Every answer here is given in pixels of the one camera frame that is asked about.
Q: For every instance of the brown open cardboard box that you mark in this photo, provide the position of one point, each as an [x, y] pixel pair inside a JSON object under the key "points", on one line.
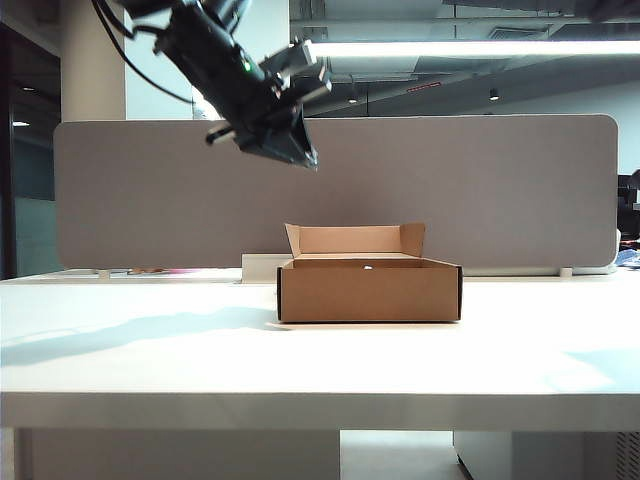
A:
{"points": [[367, 297]]}

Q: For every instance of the white desk support panel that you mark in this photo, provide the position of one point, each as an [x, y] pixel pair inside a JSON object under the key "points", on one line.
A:
{"points": [[175, 455]]}

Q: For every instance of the blue patterned cloth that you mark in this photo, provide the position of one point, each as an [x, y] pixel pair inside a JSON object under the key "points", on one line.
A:
{"points": [[629, 259]]}

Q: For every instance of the grey fabric desk divider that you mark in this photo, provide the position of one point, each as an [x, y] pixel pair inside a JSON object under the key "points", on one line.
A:
{"points": [[450, 190]]}

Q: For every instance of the small white box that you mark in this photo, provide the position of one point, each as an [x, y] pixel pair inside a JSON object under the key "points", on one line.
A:
{"points": [[257, 267]]}

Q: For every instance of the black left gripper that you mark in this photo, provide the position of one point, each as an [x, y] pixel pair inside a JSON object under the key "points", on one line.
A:
{"points": [[250, 107]]}

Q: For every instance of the long ceiling light strip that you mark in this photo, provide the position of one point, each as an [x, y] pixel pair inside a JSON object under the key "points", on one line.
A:
{"points": [[475, 49]]}

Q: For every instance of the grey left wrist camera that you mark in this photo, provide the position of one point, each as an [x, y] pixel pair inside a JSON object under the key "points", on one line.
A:
{"points": [[297, 62]]}

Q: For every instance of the red ceiling sign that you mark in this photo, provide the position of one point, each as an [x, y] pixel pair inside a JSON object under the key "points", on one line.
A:
{"points": [[425, 87]]}

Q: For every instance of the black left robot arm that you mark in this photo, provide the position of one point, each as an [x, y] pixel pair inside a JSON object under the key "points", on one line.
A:
{"points": [[195, 30]]}

